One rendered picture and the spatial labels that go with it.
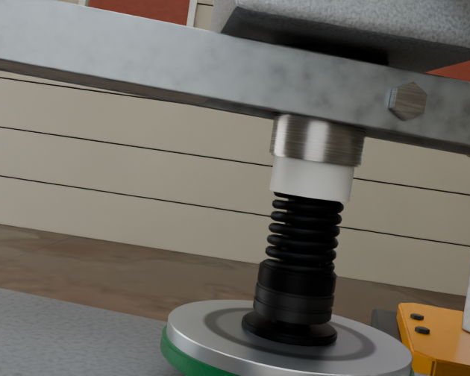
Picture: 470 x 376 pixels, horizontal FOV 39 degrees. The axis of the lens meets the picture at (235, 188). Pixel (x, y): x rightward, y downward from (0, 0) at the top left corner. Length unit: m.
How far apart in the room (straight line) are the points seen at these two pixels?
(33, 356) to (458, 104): 0.42
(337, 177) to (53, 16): 0.25
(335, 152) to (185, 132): 6.16
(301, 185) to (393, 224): 6.19
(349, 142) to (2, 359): 0.35
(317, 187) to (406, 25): 0.15
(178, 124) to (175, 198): 0.75
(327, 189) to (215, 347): 0.15
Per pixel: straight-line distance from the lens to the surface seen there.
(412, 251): 6.79
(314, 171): 0.54
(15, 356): 0.63
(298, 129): 0.54
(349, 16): 0.48
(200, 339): 0.53
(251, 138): 6.61
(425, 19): 0.49
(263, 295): 0.56
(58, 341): 0.68
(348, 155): 0.55
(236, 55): 0.51
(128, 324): 0.76
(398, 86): 0.53
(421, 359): 1.21
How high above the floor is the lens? 1.08
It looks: 3 degrees down
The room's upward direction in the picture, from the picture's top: 8 degrees clockwise
